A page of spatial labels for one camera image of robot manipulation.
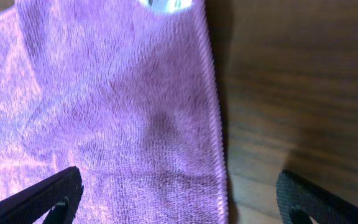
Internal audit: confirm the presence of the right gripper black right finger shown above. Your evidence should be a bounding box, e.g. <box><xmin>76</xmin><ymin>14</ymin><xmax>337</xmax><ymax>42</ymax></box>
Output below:
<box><xmin>276</xmin><ymin>170</ymin><xmax>358</xmax><ymax>224</ymax></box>

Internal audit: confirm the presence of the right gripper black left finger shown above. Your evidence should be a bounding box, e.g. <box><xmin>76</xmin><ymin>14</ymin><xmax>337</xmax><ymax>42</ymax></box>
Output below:
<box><xmin>0</xmin><ymin>166</ymin><xmax>83</xmax><ymax>224</ymax></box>

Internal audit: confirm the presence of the purple microfiber cloth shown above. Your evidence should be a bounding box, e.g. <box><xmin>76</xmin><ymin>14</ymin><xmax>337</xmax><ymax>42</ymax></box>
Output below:
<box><xmin>0</xmin><ymin>1</ymin><xmax>228</xmax><ymax>223</ymax></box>

